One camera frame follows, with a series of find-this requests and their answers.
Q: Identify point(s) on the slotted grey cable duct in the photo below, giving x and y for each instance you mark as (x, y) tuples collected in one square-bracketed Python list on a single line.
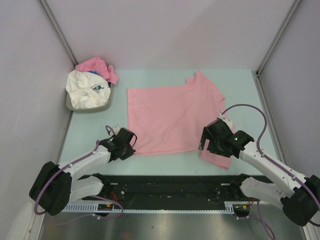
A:
[(99, 207)]

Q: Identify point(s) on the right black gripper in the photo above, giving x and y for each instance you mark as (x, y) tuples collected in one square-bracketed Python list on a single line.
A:
[(206, 135)]

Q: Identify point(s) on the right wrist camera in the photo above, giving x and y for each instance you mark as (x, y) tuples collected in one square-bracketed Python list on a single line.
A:
[(229, 123)]

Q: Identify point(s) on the corner aluminium post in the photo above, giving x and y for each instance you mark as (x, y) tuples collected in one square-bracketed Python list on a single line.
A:
[(48, 13), (279, 35)]

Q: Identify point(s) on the blue garment in basket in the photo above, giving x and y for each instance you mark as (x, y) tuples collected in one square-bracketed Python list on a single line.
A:
[(94, 72)]

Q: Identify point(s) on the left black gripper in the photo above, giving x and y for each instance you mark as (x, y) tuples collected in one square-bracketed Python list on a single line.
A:
[(129, 152)]

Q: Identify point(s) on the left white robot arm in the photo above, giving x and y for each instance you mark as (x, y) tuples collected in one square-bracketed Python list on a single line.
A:
[(57, 185)]

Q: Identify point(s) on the aluminium rail frame right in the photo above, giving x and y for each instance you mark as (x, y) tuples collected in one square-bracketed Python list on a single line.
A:
[(278, 148)]

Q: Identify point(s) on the white t shirt in basket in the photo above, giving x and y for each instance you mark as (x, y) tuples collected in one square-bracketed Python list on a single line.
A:
[(87, 90)]

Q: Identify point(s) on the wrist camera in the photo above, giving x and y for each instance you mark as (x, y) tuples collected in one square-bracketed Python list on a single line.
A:
[(114, 130), (229, 123)]

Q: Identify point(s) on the pink t shirt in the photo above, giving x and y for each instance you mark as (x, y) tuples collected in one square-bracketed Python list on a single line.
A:
[(170, 119), (98, 65)]

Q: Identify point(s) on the grey laundry basket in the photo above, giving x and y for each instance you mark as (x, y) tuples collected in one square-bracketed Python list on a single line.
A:
[(102, 108)]

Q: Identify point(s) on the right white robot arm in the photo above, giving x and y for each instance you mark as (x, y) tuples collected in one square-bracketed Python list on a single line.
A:
[(297, 195)]

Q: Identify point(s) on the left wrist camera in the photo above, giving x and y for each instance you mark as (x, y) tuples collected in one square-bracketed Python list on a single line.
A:
[(114, 130)]

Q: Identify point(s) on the left corner aluminium post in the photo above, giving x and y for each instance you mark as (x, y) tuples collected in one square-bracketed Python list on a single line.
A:
[(48, 13)]

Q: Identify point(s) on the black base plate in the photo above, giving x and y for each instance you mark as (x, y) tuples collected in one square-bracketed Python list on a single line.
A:
[(217, 188)]

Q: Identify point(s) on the right corner aluminium post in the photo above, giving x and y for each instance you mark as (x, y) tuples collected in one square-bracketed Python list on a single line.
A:
[(279, 35)]

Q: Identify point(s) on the pink t shirt in basket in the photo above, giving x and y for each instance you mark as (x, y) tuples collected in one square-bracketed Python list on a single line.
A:
[(98, 65)]

